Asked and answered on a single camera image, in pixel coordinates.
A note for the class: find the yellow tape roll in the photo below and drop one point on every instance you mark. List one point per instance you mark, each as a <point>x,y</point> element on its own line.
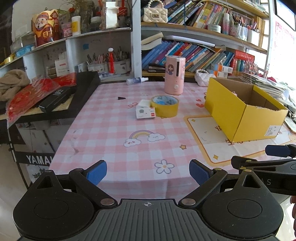
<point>165,106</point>

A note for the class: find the pink cylindrical humidifier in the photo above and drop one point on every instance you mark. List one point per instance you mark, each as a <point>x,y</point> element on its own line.
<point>174,75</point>

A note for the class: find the white power adapter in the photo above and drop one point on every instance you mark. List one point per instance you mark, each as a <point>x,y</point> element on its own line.
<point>144,103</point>

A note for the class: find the white staples box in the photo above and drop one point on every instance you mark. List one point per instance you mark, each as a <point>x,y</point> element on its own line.
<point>145,113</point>

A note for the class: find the white beaded bag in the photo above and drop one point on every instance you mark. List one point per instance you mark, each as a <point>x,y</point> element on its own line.
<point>202,77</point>

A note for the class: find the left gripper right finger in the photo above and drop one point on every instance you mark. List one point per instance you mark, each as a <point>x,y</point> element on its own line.
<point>209,184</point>

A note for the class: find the fortune god figurine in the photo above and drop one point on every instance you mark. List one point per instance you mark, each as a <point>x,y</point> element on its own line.
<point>46,27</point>

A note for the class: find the pink checkered tablecloth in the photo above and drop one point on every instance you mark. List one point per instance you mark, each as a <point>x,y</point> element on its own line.
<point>149,158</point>

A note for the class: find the cream quilted handbag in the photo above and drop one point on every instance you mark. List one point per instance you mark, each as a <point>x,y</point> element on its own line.
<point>155,15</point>

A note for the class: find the stack of papers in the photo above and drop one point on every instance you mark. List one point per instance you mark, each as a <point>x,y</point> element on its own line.
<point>274,89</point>

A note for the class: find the white pen holder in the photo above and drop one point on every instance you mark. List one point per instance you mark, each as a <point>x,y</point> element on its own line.
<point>120,67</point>

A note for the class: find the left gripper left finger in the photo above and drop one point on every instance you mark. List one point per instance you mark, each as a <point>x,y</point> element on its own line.
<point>86,181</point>

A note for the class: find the red tassel ornament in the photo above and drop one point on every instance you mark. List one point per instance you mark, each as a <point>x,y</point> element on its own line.
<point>111,60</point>

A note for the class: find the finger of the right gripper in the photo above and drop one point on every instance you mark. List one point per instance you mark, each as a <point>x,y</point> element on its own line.
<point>254,162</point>
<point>281,151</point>

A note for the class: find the yellow cardboard box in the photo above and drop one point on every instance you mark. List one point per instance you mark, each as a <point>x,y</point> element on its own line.
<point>244,111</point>

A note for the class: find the black keyboard piano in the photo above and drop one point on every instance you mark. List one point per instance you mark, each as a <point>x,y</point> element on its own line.
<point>65,102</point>

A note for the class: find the beige towel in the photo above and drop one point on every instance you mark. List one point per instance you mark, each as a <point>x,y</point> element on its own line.
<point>11,83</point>

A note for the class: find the white yellow bottle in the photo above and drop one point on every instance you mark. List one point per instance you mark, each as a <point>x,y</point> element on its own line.
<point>76,25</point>

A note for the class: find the red plastic bag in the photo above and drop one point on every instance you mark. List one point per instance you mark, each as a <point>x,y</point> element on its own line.
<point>29,96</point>

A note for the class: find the white bookshelf unit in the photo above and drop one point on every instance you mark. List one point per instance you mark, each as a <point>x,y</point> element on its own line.
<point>77,47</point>

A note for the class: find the small spray bottle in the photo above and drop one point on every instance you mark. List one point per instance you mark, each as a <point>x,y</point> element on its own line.
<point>136,80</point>

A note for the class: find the person's right hand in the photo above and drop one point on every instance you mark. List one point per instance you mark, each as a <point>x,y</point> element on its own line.
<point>293,201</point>

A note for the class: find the black rectangular case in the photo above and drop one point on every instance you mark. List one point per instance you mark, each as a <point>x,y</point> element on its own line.
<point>55,99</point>

